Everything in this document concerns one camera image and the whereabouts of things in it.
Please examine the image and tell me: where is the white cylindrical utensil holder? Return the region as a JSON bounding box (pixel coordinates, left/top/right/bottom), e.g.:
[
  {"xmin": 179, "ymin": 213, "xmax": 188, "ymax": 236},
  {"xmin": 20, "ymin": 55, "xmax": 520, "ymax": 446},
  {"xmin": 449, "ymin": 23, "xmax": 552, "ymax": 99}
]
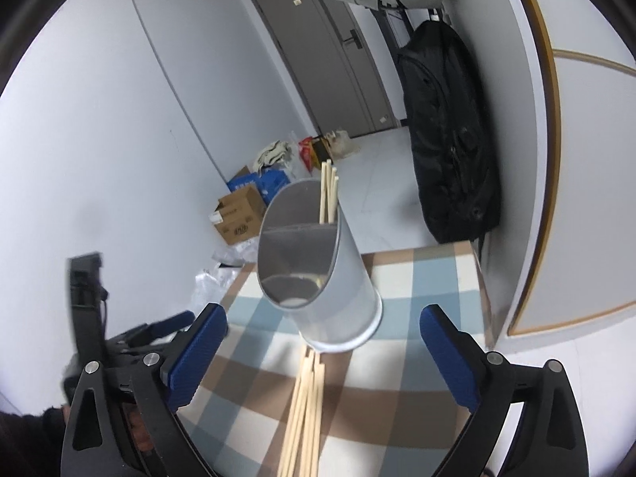
[{"xmin": 257, "ymin": 178, "xmax": 383, "ymax": 353}]

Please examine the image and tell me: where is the person's left hand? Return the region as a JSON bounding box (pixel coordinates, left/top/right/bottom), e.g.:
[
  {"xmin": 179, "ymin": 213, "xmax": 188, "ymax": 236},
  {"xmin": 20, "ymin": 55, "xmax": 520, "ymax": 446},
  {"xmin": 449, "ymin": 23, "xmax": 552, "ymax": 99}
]
[{"xmin": 124, "ymin": 400, "xmax": 152, "ymax": 455}]

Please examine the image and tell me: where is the black open door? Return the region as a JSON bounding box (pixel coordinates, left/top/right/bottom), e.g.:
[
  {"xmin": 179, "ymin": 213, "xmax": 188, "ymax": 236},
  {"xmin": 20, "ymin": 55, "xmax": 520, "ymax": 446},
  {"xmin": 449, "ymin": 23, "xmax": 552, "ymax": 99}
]
[{"xmin": 375, "ymin": 0, "xmax": 415, "ymax": 127}]

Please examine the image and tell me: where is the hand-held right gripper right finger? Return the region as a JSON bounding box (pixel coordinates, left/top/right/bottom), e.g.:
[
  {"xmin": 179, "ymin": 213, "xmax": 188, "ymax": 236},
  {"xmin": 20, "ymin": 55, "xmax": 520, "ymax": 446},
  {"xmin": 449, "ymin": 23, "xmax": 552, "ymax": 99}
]
[{"xmin": 420, "ymin": 304, "xmax": 584, "ymax": 477}]

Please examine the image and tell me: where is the blue cardboard box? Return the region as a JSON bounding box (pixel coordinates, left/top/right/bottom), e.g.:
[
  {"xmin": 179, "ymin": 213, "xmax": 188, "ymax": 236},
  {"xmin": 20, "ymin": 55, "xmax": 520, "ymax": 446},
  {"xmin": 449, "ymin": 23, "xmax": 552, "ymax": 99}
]
[{"xmin": 227, "ymin": 165, "xmax": 291, "ymax": 204}]

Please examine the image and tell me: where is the brown cardboard box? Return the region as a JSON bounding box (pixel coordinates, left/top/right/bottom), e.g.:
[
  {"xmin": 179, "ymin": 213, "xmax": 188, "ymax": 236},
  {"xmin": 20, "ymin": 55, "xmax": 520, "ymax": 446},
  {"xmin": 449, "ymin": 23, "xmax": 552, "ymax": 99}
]
[{"xmin": 209, "ymin": 184, "xmax": 268, "ymax": 245}]

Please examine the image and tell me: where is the white panel with wooden trim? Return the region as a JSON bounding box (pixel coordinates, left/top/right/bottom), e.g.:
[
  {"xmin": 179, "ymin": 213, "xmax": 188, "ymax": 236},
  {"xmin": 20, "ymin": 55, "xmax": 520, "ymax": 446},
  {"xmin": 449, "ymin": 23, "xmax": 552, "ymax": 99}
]
[{"xmin": 507, "ymin": 0, "xmax": 636, "ymax": 339}]

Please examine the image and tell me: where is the red bag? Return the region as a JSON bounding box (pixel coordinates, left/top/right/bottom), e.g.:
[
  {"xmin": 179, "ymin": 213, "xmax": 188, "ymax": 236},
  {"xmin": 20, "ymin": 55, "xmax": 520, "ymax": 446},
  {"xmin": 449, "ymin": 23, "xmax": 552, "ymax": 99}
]
[{"xmin": 299, "ymin": 136, "xmax": 319, "ymax": 170}]

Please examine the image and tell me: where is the beige plastic bag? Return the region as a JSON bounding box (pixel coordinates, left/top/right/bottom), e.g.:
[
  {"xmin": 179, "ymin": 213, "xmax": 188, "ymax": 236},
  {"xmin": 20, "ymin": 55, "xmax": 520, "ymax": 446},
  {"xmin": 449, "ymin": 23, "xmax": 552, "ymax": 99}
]
[{"xmin": 325, "ymin": 130, "xmax": 359, "ymax": 160}]

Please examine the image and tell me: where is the white plastic bag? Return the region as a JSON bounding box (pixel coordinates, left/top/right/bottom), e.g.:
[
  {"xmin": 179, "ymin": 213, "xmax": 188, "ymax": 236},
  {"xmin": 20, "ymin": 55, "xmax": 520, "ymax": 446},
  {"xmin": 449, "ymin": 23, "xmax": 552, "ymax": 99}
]
[{"xmin": 283, "ymin": 132, "xmax": 304, "ymax": 180}]

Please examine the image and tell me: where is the beige cloth tote bag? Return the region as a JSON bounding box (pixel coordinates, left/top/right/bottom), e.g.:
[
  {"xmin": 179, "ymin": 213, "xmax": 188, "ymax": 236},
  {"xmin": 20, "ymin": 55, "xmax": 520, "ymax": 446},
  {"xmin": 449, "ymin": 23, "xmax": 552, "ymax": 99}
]
[{"xmin": 252, "ymin": 140, "xmax": 294, "ymax": 172}]

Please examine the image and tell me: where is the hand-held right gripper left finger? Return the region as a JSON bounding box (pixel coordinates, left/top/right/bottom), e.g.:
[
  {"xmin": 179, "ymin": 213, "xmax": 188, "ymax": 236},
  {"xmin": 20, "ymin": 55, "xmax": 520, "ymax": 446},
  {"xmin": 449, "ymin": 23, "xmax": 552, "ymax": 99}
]
[{"xmin": 60, "ymin": 303, "xmax": 229, "ymax": 477}]

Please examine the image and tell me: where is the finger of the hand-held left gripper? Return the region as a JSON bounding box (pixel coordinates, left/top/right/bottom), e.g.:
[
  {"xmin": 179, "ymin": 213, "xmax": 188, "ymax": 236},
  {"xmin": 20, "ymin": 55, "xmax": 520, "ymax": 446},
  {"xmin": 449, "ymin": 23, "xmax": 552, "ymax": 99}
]
[
  {"xmin": 107, "ymin": 330, "xmax": 175, "ymax": 355},
  {"xmin": 124, "ymin": 310, "xmax": 196, "ymax": 341}
]

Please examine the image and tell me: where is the clear crumpled plastic bag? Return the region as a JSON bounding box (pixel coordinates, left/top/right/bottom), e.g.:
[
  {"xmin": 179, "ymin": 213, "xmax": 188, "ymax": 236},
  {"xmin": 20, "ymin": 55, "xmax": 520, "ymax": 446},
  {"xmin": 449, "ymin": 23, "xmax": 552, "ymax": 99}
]
[{"xmin": 191, "ymin": 266, "xmax": 244, "ymax": 316}]

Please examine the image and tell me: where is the grey entrance door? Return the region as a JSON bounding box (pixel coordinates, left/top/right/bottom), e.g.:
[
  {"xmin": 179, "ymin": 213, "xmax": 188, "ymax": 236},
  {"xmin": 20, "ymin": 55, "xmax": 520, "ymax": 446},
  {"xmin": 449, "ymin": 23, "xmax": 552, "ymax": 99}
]
[{"xmin": 248, "ymin": 0, "xmax": 398, "ymax": 137}]

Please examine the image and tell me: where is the bunch of wooden chopsticks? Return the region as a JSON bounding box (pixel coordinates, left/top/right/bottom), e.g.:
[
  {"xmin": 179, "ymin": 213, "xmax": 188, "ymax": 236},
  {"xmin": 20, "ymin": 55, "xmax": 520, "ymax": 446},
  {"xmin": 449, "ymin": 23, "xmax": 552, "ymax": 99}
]
[{"xmin": 278, "ymin": 347, "xmax": 326, "ymax": 477}]

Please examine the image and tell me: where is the black yellow paper bag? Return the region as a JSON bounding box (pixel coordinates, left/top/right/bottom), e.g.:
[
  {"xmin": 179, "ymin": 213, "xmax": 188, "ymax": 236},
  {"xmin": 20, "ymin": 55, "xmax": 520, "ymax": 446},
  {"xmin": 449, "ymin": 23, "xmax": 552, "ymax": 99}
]
[{"xmin": 310, "ymin": 135, "xmax": 335, "ymax": 162}]

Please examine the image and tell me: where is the black backpack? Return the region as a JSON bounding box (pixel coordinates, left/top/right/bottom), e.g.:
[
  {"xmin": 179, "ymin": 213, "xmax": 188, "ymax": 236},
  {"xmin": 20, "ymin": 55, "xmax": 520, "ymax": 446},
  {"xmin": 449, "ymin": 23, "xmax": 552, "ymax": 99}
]
[{"xmin": 396, "ymin": 20, "xmax": 502, "ymax": 245}]

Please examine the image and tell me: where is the checkered tablecloth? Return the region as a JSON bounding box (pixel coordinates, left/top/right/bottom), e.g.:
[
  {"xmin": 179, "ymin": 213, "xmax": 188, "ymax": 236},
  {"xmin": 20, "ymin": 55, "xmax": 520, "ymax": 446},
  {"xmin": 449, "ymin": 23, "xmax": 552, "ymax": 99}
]
[{"xmin": 174, "ymin": 240, "xmax": 498, "ymax": 477}]

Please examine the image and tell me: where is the person's left forearm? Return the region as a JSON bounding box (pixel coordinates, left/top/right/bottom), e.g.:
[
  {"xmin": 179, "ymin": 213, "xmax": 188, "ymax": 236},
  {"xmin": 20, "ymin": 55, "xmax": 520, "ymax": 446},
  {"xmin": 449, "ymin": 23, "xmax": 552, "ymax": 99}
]
[{"xmin": 0, "ymin": 406, "xmax": 68, "ymax": 477}]

